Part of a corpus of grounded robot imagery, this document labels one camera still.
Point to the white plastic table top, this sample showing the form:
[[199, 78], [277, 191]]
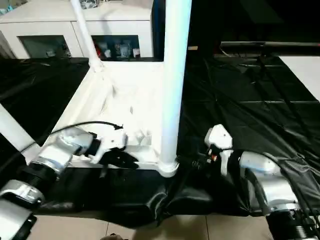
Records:
[[125, 82]]

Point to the white plastic table leg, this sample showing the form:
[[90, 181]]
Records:
[[12, 130], [175, 75], [85, 32]]

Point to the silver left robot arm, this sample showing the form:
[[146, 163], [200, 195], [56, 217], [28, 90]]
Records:
[[57, 152]]

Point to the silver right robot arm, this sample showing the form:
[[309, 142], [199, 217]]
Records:
[[265, 175]]

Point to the black mat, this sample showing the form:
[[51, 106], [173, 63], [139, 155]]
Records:
[[250, 112]]

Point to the olive brown shoe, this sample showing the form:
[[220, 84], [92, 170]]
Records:
[[112, 237]]

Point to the small white cup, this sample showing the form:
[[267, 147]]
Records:
[[107, 53]]

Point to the red bottle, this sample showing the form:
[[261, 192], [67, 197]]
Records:
[[98, 52]]

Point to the white printed jar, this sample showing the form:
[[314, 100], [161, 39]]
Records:
[[125, 51]]

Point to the white candle cup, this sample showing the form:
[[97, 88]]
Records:
[[136, 53]]

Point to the small yellow label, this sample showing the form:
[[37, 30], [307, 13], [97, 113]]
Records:
[[192, 48]]

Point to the small white figurine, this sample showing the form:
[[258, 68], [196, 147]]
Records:
[[50, 53]]

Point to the white flat board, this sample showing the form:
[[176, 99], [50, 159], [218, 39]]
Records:
[[302, 72]]

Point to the dark tall cabinet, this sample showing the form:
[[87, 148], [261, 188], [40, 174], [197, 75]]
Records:
[[207, 25]]

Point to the white sideboard cabinet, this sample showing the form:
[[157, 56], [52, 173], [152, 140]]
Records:
[[50, 27]]

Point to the grey curtain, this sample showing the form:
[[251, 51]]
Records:
[[5, 47]]

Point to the grey patterned object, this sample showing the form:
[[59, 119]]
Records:
[[90, 3]]

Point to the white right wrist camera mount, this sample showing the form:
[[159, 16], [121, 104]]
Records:
[[220, 136]]

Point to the black metal rail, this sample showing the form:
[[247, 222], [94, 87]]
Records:
[[275, 44]]

